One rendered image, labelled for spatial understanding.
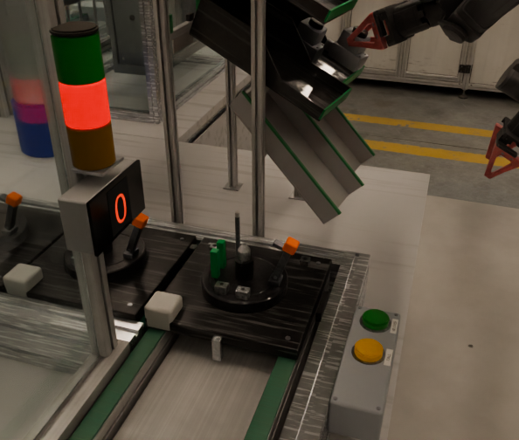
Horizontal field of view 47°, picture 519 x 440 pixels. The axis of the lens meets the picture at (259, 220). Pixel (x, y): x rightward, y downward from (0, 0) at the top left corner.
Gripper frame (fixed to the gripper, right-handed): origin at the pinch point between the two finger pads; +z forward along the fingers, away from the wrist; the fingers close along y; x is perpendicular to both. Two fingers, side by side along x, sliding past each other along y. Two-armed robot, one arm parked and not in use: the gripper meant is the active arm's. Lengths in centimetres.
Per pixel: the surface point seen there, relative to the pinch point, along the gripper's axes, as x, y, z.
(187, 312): 29, 51, 16
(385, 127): 63, -274, 128
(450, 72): 50, -361, 104
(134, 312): 26, 55, 23
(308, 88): 5.1, 13.9, 5.2
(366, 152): 23.2, -7.6, 9.5
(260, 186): 18.3, 23.7, 15.8
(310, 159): 18.2, 10.6, 12.0
